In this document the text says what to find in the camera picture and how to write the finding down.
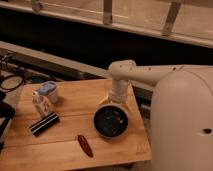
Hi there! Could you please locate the wooden board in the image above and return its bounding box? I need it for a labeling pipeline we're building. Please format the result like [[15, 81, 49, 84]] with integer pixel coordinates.
[[0, 79, 151, 171]]

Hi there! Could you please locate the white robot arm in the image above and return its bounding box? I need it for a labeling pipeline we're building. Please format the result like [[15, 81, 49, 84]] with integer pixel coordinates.
[[107, 60, 213, 171]]

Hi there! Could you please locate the black rectangular case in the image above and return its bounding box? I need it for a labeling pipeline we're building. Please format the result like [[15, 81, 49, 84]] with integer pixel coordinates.
[[30, 112, 60, 136]]

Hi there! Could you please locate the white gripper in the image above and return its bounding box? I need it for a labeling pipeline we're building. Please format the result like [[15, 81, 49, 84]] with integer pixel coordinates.
[[99, 79, 131, 113]]

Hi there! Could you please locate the small clear bottle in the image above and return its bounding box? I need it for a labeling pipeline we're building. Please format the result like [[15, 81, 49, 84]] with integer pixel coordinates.
[[32, 91, 52, 118]]

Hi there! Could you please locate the dark ceramic bowl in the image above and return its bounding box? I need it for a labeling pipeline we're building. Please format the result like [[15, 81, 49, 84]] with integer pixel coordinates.
[[93, 104, 129, 138]]

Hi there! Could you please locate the black round object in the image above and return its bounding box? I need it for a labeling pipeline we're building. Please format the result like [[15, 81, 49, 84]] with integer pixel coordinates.
[[0, 75, 24, 92]]

